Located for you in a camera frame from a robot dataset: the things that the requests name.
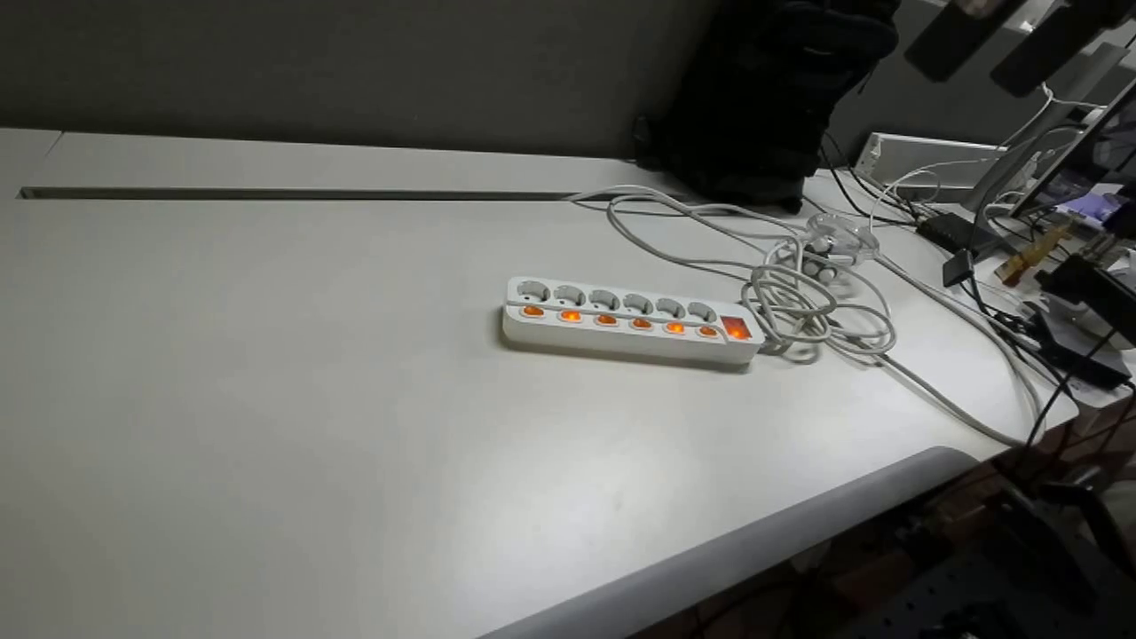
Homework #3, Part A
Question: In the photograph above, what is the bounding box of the white rectangular box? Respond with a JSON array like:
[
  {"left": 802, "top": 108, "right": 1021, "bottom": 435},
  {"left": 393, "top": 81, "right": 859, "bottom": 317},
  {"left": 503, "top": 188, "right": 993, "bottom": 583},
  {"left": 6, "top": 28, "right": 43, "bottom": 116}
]
[{"left": 853, "top": 127, "right": 1012, "bottom": 201}]

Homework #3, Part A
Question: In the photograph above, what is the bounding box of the white coiled power cable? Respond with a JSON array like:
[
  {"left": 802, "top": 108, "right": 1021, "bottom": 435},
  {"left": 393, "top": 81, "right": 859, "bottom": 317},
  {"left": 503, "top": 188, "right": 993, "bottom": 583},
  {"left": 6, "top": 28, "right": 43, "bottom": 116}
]
[{"left": 573, "top": 183, "right": 1046, "bottom": 449}]

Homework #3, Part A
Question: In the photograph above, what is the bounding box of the black bag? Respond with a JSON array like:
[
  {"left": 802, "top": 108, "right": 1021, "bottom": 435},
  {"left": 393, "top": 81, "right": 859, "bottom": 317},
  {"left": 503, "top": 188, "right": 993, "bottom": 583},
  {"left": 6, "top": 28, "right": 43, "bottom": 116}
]
[{"left": 630, "top": 0, "right": 904, "bottom": 213}]

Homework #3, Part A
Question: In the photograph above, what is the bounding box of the black electronic device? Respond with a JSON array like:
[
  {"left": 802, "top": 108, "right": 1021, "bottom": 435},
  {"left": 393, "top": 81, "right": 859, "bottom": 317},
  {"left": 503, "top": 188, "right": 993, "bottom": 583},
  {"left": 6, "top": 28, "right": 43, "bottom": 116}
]
[{"left": 1040, "top": 252, "right": 1136, "bottom": 346}]

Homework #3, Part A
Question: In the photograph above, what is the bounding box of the purple and white card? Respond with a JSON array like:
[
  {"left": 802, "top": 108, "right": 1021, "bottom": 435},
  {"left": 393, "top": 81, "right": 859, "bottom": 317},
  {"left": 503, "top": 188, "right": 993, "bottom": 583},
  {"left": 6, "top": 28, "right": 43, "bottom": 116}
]
[{"left": 1053, "top": 181, "right": 1130, "bottom": 235}]

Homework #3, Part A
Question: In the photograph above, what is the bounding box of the black power adapter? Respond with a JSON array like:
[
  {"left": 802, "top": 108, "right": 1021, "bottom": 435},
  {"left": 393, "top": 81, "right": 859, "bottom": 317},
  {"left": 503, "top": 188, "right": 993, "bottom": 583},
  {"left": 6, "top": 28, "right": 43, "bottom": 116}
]
[{"left": 916, "top": 210, "right": 1012, "bottom": 258}]

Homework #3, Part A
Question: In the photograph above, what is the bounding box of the white six-socket power strip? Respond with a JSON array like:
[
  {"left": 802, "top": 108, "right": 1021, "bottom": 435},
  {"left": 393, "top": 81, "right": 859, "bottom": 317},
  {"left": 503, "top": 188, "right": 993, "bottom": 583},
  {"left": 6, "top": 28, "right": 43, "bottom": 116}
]
[{"left": 497, "top": 272, "right": 768, "bottom": 372}]

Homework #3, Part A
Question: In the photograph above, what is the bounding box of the yellow flat object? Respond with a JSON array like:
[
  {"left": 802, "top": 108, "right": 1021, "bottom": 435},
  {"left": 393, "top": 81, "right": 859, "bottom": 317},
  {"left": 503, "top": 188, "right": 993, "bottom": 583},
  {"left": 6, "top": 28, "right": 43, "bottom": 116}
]
[{"left": 993, "top": 220, "right": 1072, "bottom": 288}]

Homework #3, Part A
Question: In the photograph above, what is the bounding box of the black cable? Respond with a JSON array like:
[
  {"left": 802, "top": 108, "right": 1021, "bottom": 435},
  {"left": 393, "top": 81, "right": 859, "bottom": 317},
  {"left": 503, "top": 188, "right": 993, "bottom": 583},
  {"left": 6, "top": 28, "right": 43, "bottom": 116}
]
[{"left": 941, "top": 248, "right": 1136, "bottom": 449}]

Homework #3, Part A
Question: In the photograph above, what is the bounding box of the silver monitor stand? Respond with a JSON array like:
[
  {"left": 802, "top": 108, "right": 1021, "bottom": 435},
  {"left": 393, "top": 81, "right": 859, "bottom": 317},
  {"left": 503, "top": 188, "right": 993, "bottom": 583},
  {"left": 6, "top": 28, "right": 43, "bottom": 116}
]
[{"left": 961, "top": 79, "right": 1136, "bottom": 220}]

